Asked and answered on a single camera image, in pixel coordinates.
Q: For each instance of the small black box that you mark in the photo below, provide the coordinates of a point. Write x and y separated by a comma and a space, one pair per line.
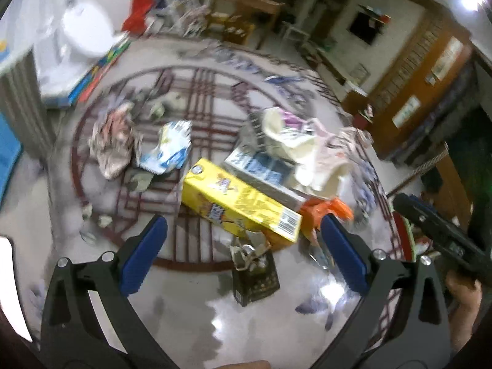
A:
257, 282

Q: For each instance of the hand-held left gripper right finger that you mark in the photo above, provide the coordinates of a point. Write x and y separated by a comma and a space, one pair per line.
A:
344, 255

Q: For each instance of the white plastic bag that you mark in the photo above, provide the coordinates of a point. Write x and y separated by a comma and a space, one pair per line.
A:
311, 153

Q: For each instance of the wooden lattice cabinet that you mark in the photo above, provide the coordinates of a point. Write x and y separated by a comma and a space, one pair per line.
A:
419, 77

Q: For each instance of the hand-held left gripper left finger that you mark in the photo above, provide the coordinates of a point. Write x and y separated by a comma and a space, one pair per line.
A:
144, 253

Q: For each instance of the olive crumpled wrapper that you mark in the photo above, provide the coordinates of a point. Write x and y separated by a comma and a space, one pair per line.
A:
140, 180

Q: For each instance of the red plastic bag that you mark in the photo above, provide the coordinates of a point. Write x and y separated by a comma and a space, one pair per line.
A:
143, 2

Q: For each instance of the person's right hand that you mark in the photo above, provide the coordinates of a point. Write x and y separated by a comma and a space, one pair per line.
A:
464, 303

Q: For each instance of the white low bench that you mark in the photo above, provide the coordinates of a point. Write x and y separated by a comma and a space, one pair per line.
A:
296, 34

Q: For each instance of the small crumpled paper scrap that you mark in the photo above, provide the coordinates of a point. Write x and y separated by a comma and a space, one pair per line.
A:
87, 210
103, 221

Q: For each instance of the television cabinet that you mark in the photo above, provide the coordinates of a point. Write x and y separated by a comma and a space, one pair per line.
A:
338, 67

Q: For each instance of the orange plastic wrapper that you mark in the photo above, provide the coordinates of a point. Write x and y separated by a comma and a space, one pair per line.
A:
326, 208

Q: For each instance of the dark crumpled wrapper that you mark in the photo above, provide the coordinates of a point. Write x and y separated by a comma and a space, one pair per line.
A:
148, 98

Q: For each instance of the white desk lamp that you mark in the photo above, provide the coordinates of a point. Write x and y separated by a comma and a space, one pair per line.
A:
86, 32

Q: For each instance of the person's left hand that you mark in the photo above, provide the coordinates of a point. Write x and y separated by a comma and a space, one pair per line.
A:
240, 365

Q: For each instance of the wall shelf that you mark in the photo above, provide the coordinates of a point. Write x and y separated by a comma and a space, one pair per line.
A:
374, 12

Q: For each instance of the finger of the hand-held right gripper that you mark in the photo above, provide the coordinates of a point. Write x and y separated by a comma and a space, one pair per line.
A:
411, 211

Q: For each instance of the colourful book stack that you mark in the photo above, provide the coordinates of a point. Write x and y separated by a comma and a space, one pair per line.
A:
100, 72

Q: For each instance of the wall television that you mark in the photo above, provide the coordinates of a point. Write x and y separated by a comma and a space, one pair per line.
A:
365, 27

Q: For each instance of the red bin with green rim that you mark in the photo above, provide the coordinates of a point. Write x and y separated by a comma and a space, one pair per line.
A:
406, 238

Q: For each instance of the blue white snack bag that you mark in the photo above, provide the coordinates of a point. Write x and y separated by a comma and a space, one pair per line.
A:
169, 148

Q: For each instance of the carved wooden chair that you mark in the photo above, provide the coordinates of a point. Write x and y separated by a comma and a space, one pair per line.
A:
449, 178

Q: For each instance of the crumpled floral paper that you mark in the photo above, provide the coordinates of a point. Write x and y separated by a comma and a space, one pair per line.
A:
113, 142

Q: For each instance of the yellow drink carton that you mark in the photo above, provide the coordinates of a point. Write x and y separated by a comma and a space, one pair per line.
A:
234, 201

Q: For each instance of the large white blue milk carton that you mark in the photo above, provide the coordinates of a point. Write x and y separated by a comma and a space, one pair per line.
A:
265, 175

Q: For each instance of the small red white figurine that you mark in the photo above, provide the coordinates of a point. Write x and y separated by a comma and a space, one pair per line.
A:
367, 113

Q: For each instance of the blue box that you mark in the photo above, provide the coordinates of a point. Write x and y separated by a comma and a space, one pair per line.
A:
9, 161

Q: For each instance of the grey striped box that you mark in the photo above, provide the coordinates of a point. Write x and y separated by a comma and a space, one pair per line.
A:
27, 100

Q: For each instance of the pink plastic bag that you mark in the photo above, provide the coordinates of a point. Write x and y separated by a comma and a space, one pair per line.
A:
290, 117

